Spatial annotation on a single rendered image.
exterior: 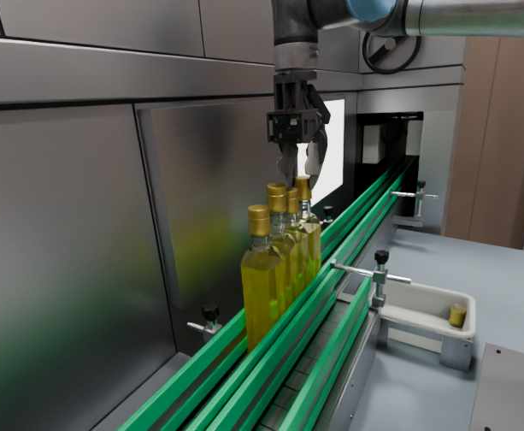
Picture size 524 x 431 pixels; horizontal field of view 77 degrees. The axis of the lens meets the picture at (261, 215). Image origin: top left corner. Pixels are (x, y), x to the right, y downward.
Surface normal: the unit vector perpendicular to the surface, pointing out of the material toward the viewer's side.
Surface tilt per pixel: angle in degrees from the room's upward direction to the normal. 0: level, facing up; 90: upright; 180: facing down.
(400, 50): 90
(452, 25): 134
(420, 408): 0
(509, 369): 3
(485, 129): 90
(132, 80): 90
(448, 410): 0
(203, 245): 90
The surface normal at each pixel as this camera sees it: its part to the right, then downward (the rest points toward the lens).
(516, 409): -0.07, -0.96
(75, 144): 0.86, 0.12
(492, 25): -0.51, 0.84
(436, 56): -0.52, 0.31
